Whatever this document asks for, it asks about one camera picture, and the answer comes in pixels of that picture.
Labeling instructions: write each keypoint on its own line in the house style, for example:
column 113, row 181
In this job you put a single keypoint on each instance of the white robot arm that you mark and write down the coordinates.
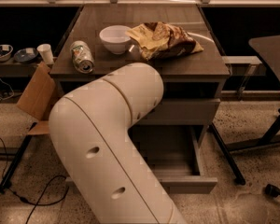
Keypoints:
column 89, row 130

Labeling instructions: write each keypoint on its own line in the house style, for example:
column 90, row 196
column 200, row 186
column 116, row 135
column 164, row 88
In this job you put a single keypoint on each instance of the closed upper drawer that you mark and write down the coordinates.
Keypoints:
column 182, row 112

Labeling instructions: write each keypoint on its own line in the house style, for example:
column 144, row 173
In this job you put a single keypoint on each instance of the open middle drawer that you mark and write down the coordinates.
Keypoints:
column 168, row 156

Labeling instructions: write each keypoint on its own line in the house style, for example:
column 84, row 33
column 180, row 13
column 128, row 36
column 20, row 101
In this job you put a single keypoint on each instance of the grey drawer cabinet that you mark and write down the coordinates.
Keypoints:
column 198, row 76

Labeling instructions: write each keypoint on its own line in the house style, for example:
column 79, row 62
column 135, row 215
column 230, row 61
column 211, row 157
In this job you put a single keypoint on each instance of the yellow brown chip bag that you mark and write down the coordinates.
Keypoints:
column 160, row 40

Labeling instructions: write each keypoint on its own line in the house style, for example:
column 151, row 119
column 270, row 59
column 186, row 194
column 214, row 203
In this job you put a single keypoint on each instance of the white ceramic bowl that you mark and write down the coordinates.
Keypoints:
column 115, row 39

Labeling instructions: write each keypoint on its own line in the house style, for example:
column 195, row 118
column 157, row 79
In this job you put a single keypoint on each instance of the crushed soda can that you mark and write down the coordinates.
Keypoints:
column 81, row 57

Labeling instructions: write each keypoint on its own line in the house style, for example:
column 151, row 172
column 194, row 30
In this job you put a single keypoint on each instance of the brown cardboard box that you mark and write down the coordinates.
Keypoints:
column 38, row 99

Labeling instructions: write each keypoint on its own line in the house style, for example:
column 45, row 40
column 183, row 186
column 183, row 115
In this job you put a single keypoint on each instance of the white paper cup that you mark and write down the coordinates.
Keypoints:
column 46, row 53

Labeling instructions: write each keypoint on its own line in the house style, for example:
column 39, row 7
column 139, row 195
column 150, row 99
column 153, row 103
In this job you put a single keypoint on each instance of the blue patterned bowl right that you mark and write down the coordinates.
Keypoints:
column 27, row 55

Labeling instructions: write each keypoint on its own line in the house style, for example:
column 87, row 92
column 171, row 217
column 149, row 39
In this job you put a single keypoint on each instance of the blue patterned bowl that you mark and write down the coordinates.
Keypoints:
column 5, row 52
column 27, row 55

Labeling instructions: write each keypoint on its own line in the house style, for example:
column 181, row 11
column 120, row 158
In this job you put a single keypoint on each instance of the blue patterned bowl left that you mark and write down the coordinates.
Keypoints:
column 5, row 52

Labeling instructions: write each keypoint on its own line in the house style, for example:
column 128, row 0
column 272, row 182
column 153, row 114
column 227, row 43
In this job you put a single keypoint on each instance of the black caster foot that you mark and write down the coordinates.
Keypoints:
column 272, row 190

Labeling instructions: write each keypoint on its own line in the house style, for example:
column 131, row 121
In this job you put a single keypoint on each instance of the black left stand leg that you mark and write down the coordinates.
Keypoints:
column 17, row 155

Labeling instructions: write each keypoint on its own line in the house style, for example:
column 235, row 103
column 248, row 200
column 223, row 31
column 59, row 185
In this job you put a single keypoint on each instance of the black table leg frame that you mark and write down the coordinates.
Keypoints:
column 271, row 137

